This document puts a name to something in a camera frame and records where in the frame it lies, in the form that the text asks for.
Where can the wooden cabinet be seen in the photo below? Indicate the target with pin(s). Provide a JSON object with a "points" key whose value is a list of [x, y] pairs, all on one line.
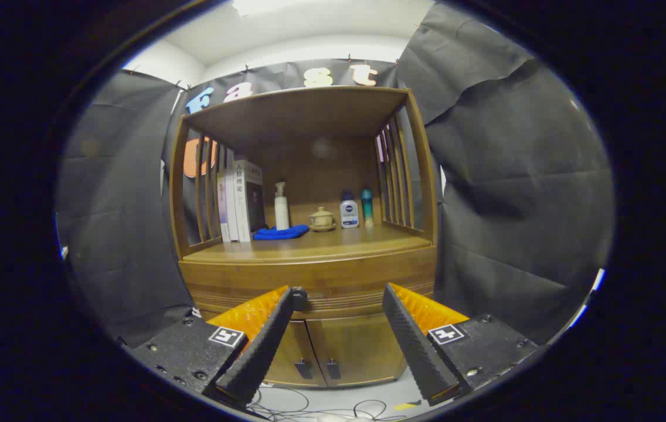
{"points": [[309, 111]]}

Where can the teal slim bottle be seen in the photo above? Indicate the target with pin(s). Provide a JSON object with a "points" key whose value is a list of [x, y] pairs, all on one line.
{"points": [[367, 208]]}

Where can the white pump bottle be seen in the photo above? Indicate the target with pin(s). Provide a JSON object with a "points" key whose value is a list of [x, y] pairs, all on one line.
{"points": [[281, 211]]}

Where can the small yellow floor object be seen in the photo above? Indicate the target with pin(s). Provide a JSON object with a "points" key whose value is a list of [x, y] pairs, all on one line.
{"points": [[406, 405]]}

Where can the black round drawer knob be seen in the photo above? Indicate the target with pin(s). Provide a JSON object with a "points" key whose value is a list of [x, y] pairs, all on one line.
{"points": [[299, 299]]}

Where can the blue folded cloth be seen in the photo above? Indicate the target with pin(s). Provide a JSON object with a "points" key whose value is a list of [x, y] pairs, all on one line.
{"points": [[280, 233]]}

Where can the white lotion bottle blue cap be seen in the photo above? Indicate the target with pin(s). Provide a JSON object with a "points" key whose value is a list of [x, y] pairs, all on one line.
{"points": [[349, 215]]}

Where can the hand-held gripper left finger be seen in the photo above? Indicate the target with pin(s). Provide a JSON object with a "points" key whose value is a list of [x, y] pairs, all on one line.
{"points": [[262, 346]]}

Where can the thin lavender book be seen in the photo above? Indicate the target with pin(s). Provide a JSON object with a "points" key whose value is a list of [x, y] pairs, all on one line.
{"points": [[221, 211]]}

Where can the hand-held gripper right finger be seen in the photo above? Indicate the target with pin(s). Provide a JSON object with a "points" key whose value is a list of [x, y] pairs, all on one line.
{"points": [[412, 346]]}

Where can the wooden drawer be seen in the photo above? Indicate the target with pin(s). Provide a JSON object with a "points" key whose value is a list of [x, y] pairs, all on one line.
{"points": [[339, 275]]}

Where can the wooden countertop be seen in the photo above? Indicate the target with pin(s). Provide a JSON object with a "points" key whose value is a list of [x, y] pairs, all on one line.
{"points": [[339, 243]]}

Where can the beige lidded ceramic teacup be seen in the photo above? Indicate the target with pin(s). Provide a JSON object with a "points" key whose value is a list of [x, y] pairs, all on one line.
{"points": [[322, 220]]}

